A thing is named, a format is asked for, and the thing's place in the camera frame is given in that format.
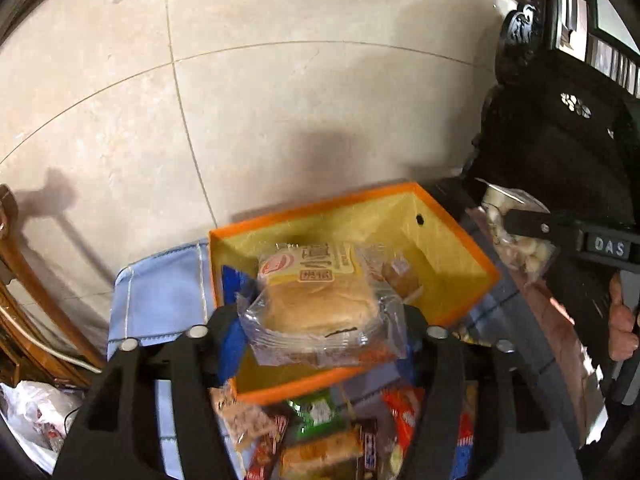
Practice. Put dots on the small clear wrapped bread packet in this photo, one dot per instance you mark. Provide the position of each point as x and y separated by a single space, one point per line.
400 272

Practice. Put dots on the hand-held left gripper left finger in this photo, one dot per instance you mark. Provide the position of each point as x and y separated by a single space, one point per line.
231 347

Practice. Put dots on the clear bag of white puffs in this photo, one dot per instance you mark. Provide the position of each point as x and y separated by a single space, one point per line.
517 250

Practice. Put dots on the person's right hand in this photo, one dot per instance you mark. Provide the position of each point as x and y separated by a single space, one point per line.
622 325

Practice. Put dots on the clear bread bun packet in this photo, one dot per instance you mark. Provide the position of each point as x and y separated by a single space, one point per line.
315 305

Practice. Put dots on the blue tablecloth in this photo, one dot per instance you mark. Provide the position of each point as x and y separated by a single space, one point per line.
160 295

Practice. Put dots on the orange cardboard box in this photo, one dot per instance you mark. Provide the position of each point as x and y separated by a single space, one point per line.
450 280

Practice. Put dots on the orange biscuit packet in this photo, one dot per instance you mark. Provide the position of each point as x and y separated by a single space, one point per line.
322 455

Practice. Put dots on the white plastic bag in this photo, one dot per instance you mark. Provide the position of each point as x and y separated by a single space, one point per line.
40 410

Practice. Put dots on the green snack packet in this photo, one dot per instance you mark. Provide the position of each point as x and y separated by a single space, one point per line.
317 412

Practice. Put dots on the brown wooden chair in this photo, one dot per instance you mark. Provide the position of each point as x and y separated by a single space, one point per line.
30 285

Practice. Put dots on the pale pink snack packet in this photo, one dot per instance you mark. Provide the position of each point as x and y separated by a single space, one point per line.
242 420

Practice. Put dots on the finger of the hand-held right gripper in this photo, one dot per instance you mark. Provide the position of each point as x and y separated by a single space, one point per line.
537 224

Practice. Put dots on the red and blue snack packet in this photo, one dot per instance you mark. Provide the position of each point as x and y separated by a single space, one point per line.
465 440

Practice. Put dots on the dark wooden cabinet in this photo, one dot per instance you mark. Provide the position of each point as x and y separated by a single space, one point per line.
595 10

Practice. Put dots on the brown chocolate bar packet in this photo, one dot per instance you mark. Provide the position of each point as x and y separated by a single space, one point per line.
265 452

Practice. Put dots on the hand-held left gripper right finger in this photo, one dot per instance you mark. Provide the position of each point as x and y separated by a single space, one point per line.
418 342

